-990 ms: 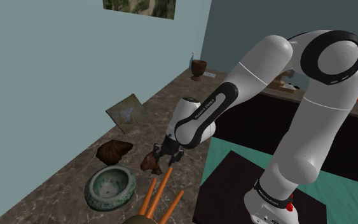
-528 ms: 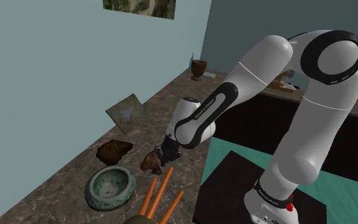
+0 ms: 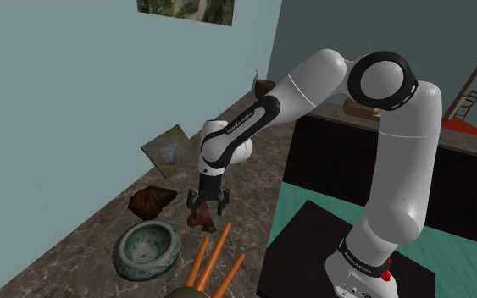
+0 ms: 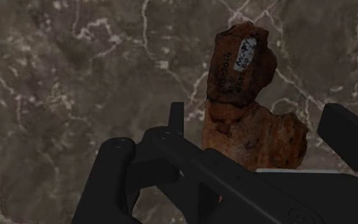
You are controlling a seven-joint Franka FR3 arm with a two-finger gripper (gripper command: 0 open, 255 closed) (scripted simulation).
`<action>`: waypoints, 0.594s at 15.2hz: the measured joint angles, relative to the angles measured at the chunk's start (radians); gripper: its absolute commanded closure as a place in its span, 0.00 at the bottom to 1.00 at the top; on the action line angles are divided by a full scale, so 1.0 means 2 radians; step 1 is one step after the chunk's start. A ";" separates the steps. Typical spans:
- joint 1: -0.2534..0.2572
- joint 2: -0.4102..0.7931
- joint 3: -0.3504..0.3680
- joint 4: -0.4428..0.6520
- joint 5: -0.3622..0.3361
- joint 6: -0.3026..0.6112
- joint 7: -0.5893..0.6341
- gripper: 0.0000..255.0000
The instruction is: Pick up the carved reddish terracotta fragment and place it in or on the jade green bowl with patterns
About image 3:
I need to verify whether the small brown jagged object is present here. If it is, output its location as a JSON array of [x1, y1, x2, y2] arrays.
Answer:
[[186, 202, 218, 235]]

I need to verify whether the brown pot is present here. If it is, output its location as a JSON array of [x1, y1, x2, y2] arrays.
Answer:
[[255, 79, 277, 101]]

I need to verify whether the olive round base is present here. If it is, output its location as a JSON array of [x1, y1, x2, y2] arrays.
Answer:
[[164, 287, 211, 298]]

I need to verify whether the dark brown shell-shaped object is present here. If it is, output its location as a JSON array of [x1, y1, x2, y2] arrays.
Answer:
[[128, 185, 179, 222]]

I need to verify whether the dark counter with wooden top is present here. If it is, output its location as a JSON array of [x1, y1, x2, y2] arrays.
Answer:
[[282, 101, 477, 251]]

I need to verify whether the wooden door frame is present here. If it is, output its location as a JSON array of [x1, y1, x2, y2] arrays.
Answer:
[[442, 36, 477, 121]]

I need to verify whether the dark robot stand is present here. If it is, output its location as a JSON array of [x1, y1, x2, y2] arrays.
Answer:
[[255, 200, 436, 298]]

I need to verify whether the green landscape wall picture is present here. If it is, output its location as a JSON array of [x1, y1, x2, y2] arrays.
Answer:
[[136, 0, 236, 27]]

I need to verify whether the orange stick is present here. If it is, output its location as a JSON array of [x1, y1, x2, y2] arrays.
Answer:
[[212, 252, 247, 298], [184, 236, 210, 288], [195, 222, 233, 292]]

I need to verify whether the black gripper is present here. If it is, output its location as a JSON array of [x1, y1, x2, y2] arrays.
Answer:
[[186, 174, 231, 217]]

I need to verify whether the green ceramic bowl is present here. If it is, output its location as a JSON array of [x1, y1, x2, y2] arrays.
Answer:
[[112, 219, 182, 283]]

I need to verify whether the tan wooden block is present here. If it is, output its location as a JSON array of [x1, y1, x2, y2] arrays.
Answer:
[[342, 97, 382, 123]]

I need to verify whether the flat olive square board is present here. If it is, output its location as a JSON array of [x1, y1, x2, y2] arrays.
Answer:
[[140, 124, 198, 179]]

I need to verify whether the wooden chair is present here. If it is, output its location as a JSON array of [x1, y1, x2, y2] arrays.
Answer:
[[453, 90, 477, 121]]

